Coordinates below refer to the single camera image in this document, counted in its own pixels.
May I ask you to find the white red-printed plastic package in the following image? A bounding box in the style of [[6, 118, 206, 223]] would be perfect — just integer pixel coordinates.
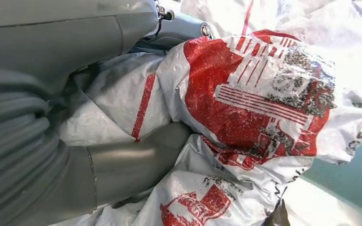
[[48, 0, 362, 226]]

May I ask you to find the green conveyor belt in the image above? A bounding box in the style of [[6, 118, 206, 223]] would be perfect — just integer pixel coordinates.
[[301, 121, 362, 219]]

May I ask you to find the ribbed grey left arm sleeve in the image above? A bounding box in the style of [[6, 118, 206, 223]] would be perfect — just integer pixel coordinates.
[[0, 65, 75, 226]]

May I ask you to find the pale conveyor side frame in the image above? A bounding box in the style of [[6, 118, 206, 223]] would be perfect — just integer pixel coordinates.
[[282, 178, 362, 226]]

